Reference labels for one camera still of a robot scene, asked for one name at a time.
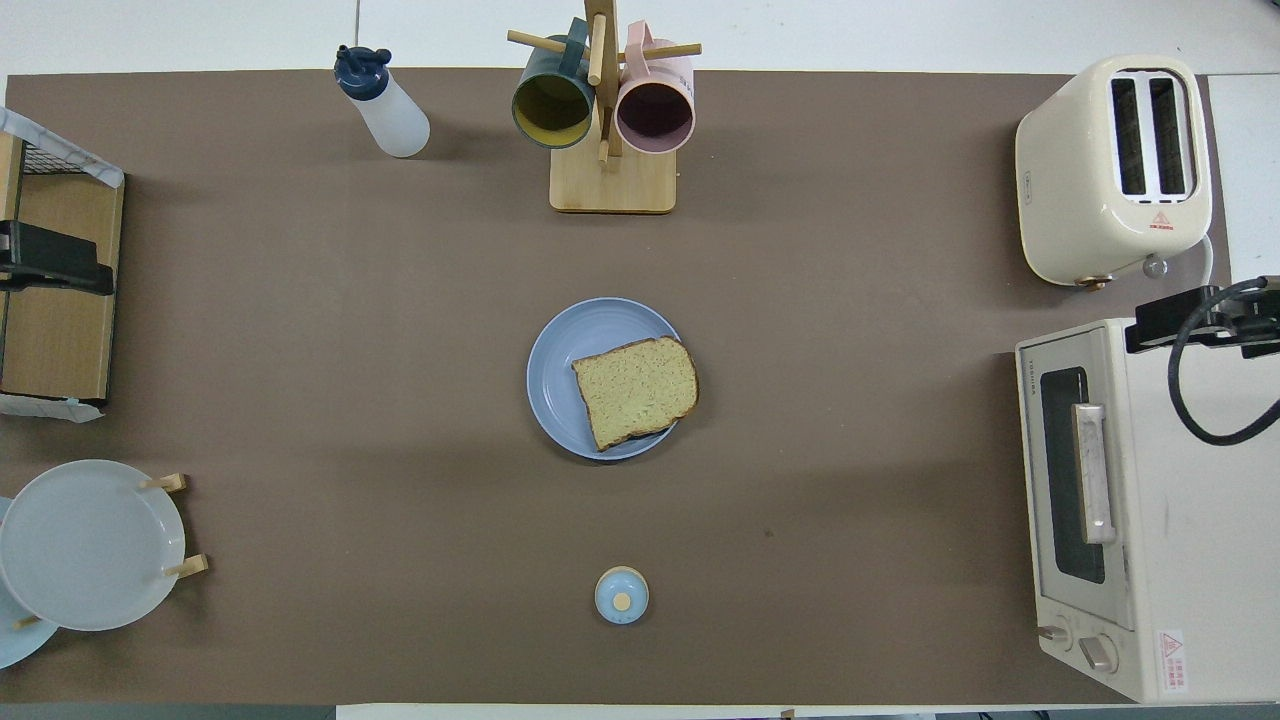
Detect small blue call bell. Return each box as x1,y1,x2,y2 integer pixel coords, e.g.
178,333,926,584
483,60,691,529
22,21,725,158
595,566,650,625

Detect wooden plate rack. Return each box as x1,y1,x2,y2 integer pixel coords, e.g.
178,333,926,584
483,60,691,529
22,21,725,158
12,473,209,631

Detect cream two-slot toaster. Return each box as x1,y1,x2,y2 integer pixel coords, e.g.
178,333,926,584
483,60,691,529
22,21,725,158
1015,55,1213,291

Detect black wire basket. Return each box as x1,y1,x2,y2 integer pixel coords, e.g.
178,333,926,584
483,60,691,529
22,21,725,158
20,143,86,176

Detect blue round plate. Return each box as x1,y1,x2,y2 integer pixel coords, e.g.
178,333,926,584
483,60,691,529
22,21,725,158
527,297,686,461

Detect brown table mat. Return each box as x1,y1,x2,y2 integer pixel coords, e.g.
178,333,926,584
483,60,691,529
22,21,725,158
0,68,1233,706

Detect pink mug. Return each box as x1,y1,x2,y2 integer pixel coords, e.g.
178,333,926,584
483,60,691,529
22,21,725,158
614,22,696,155

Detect wooden box shelf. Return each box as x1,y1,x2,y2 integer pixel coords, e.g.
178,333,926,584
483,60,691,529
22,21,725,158
0,105,126,423

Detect light blue plate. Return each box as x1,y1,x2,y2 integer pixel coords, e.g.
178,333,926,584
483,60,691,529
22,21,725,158
0,497,61,669

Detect teal mug yellow inside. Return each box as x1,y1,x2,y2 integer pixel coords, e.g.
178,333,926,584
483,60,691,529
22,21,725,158
511,20,598,150

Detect cream toaster oven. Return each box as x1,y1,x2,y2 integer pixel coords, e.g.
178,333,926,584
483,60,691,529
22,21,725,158
1015,315,1280,704

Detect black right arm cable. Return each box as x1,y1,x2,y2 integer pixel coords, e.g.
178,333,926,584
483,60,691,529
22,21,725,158
1168,278,1280,446

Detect pale grey plate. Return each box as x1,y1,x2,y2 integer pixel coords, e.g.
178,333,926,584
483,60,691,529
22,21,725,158
0,460,187,632

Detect white seasoning bottle blue cap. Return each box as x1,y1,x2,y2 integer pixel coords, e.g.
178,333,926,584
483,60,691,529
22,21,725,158
334,45,431,159

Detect slice of brown bread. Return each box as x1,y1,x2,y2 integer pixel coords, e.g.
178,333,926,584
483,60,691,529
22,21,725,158
571,336,700,453

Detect wooden mug tree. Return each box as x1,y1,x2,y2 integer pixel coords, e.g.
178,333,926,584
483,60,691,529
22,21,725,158
507,0,703,215

